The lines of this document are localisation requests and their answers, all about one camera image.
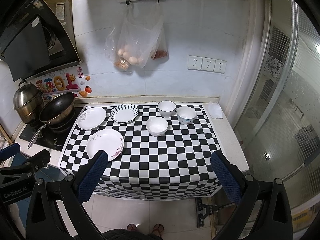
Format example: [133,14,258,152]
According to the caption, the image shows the white plate red floral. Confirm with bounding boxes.
[85,129,124,161]

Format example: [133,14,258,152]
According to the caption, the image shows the white plate grey flower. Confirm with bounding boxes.
[76,107,107,130]

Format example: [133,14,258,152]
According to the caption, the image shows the white bowl blue dots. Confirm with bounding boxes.
[177,106,197,125]

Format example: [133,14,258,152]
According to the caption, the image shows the white plate blue leaf pattern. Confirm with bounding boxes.
[110,103,139,124]

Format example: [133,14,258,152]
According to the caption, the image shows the plain white bowl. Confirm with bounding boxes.
[146,116,169,137]

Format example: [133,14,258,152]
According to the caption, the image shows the white bowl dark rim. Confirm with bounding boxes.
[157,100,176,118]

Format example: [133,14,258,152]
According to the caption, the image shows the black white checkered tablecloth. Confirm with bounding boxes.
[58,103,224,201]

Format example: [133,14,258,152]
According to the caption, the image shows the stainless steel steamer pot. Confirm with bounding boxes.
[13,80,44,124]

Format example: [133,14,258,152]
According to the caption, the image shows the black frying pan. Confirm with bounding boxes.
[27,92,75,149]

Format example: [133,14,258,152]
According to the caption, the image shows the glass sliding door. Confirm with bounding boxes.
[235,0,319,213]

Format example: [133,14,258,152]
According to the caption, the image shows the crumpled white tissue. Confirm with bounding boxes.
[208,102,223,119]

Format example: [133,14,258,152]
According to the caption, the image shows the person's feet in sandals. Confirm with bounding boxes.
[126,223,165,239]

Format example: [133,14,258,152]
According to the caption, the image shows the black range hood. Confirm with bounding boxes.
[1,0,80,81]

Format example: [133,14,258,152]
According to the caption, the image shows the small bag red contents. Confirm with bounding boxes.
[151,27,168,60]

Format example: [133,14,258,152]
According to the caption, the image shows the clear plastic bag with eggs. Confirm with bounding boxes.
[104,2,163,70]

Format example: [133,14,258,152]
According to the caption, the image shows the colourful wall sticker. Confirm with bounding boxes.
[29,63,93,102]

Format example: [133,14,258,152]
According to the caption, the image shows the white triple wall socket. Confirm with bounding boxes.
[187,55,227,74]

